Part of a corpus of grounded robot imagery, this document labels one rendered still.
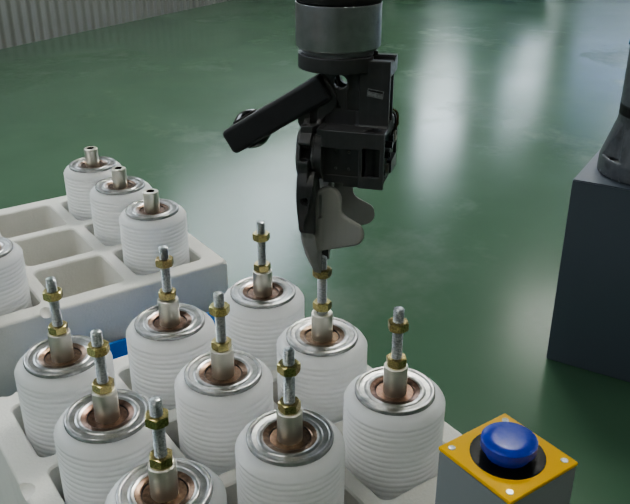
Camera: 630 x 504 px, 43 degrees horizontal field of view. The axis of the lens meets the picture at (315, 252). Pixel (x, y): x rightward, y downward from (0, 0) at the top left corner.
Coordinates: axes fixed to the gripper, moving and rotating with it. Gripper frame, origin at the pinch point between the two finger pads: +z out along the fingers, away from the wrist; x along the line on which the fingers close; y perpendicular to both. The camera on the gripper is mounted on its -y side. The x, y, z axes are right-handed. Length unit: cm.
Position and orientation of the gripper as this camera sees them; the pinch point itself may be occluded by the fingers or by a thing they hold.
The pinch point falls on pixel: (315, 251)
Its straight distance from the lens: 79.7
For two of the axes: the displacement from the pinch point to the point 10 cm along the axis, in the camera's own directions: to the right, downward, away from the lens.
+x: 2.6, -4.2, 8.7
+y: 9.7, 1.1, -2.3
